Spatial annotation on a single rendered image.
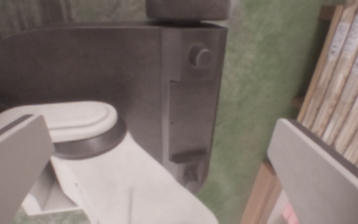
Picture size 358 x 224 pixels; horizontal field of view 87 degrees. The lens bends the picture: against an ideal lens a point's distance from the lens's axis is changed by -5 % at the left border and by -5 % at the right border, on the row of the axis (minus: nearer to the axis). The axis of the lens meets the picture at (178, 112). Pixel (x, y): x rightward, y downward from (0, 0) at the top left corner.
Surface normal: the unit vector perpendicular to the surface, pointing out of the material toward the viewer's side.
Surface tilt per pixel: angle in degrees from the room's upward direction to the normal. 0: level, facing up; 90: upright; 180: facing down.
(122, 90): 0
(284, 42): 0
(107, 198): 90
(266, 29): 0
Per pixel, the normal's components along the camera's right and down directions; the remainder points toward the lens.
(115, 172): 0.03, -0.88
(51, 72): 0.22, 0.48
